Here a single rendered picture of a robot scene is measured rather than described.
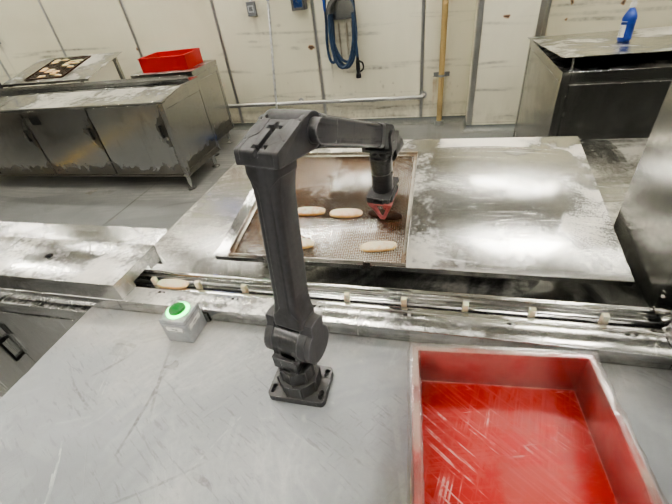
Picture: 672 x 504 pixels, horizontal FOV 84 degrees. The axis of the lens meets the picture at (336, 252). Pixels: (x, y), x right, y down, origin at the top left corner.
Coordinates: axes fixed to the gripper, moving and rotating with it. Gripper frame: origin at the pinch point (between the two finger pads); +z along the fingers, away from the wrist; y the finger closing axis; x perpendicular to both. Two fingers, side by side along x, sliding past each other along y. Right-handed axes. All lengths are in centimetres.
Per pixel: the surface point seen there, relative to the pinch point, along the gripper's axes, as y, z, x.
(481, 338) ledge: -33.3, 0.7, -30.6
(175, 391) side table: -64, 1, 28
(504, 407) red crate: -46, 2, -36
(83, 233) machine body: -22, 11, 112
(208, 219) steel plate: -3, 13, 67
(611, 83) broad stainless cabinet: 148, 28, -75
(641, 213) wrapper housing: 3, -7, -59
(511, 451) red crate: -54, 1, -38
